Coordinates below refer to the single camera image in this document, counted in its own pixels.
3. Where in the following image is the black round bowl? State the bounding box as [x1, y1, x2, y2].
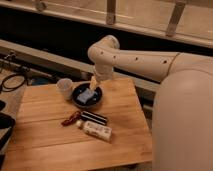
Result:
[72, 83, 102, 108]

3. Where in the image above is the white bottle lying down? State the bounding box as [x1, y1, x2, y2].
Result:
[76, 120, 112, 142]

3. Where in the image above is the blue sponge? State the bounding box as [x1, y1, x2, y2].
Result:
[77, 88, 95, 103]

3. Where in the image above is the white paper cup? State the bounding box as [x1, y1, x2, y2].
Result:
[56, 78, 73, 100]

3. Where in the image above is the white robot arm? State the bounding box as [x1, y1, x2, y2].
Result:
[88, 35, 213, 171]

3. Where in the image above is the black cable loop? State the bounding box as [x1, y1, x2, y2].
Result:
[0, 73, 29, 94]

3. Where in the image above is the black rectangular box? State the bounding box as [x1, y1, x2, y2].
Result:
[81, 111, 108, 125]

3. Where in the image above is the yellow gripper tip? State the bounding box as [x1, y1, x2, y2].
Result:
[89, 76, 99, 90]

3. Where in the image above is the blue object on floor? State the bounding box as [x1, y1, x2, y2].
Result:
[31, 78, 49, 86]

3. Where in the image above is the black object at left edge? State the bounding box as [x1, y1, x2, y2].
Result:
[0, 100, 16, 169]

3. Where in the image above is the red snack wrapper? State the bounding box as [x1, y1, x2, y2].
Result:
[61, 111, 81, 126]

